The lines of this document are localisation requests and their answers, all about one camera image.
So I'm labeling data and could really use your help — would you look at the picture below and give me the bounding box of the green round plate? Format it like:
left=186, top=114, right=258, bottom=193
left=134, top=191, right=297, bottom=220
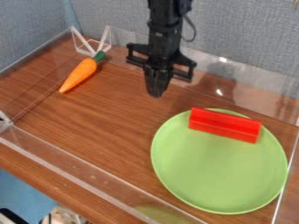
left=151, top=111, right=288, bottom=214

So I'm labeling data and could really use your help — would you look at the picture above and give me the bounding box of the red rectangular block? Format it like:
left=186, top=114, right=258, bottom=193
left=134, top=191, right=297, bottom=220
left=189, top=108, right=262, bottom=144

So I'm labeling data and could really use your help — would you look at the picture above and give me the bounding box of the clear acrylic barrier wall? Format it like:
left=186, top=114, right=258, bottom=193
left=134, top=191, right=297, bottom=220
left=0, top=29, right=299, bottom=224

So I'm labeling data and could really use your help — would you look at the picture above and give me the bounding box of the orange toy carrot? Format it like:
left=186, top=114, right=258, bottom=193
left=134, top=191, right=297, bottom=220
left=59, top=51, right=106, bottom=93

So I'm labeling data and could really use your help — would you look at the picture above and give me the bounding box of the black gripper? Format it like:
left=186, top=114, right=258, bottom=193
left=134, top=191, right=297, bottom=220
left=126, top=27, right=197, bottom=98

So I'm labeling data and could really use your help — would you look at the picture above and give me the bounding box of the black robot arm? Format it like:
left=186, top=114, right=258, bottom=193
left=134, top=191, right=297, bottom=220
left=126, top=0, right=197, bottom=98

